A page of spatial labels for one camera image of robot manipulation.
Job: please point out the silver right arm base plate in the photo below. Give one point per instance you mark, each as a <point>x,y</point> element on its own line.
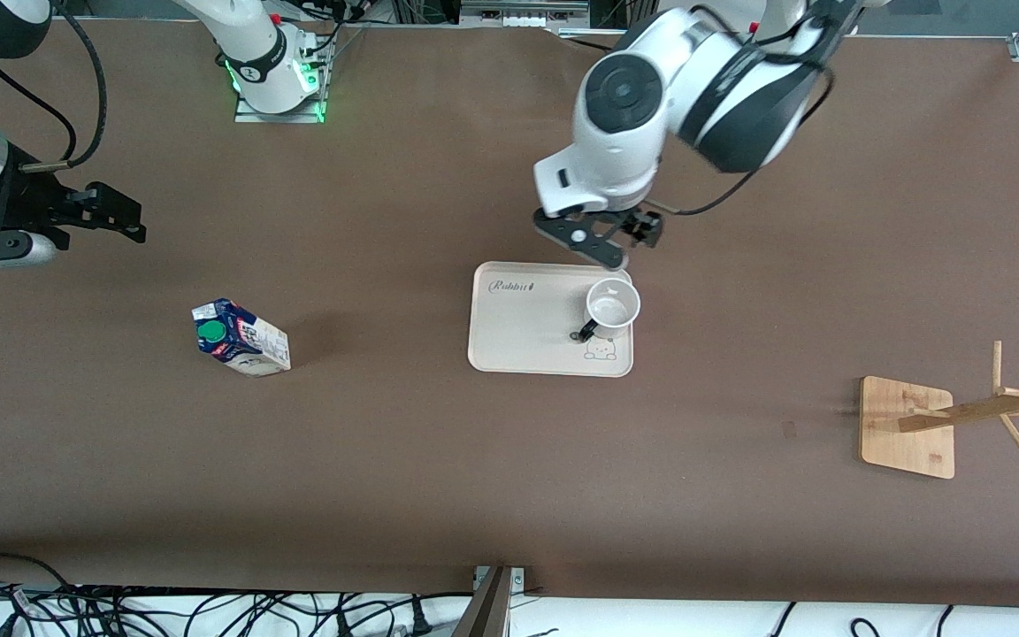
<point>249,117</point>

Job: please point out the silver socket strip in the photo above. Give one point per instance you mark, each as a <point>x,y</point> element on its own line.
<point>523,16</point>

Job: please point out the silver metal clamp bracket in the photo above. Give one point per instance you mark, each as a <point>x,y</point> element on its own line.
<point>517,577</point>

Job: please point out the blue milk carton green cap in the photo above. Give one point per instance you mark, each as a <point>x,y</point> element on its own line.
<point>240,341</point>

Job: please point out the wooden cup rack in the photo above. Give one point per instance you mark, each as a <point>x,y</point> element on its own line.
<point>907,442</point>

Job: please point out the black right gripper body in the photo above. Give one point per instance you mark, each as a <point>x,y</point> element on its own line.
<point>25,205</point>

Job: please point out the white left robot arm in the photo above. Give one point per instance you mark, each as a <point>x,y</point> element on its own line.
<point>624,133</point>

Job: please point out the cream rabbit print tray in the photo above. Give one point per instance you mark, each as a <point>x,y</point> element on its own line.
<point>527,345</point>

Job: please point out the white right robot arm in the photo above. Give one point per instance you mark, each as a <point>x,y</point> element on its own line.
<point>253,53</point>

